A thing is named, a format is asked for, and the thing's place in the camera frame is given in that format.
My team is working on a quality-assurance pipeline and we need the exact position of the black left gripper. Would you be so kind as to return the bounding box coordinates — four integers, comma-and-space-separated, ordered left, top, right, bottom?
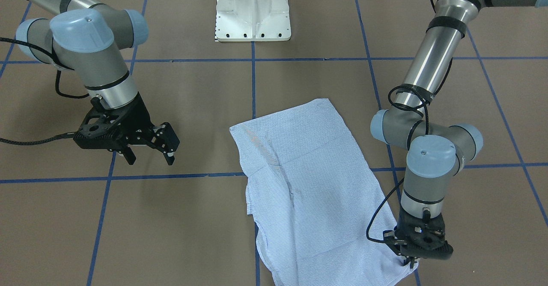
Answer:
382, 212, 453, 270

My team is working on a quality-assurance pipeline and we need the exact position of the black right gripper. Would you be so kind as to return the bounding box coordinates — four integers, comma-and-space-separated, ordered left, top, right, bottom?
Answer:
73, 93, 180, 165

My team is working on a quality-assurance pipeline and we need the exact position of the blue striped button shirt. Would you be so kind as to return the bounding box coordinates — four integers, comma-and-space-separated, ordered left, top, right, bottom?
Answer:
229, 98, 413, 286

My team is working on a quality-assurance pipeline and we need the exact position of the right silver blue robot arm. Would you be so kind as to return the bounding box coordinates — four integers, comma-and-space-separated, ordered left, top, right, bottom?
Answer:
1, 0, 180, 165

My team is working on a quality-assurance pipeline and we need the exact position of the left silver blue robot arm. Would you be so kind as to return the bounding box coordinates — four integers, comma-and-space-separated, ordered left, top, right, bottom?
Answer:
370, 0, 547, 270

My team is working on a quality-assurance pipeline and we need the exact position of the brown paper table cover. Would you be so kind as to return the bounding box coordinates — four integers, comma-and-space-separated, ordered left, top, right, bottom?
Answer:
0, 0, 548, 286

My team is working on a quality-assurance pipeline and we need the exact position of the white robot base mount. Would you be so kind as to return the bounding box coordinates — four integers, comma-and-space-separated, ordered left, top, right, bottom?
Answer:
215, 0, 292, 42

